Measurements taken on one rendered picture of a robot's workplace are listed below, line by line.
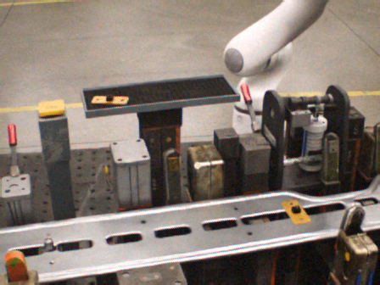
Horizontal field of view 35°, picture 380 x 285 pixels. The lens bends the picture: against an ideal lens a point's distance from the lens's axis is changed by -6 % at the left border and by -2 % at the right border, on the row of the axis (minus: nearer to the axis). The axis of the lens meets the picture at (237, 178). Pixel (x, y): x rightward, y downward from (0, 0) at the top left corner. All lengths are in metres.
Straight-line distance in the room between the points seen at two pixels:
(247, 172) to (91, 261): 0.45
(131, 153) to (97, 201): 0.62
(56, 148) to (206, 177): 0.37
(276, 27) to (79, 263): 0.84
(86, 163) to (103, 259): 0.96
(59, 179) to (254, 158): 0.48
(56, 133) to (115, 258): 0.38
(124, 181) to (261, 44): 0.60
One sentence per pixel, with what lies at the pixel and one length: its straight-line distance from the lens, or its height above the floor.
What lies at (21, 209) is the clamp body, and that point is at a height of 1.02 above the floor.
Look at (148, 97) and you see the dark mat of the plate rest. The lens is 1.49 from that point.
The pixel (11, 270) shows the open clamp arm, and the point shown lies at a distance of 1.12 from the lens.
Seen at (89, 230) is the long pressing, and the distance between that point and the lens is 1.32.
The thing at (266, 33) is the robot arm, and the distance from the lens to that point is 1.72.
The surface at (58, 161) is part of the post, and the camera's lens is 1.53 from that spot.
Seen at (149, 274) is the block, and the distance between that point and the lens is 1.15.
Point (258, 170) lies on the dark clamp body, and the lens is 1.47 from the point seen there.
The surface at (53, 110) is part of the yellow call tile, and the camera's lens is 1.47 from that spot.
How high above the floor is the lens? 1.77
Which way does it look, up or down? 31 degrees down
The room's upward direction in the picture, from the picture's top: 3 degrees clockwise
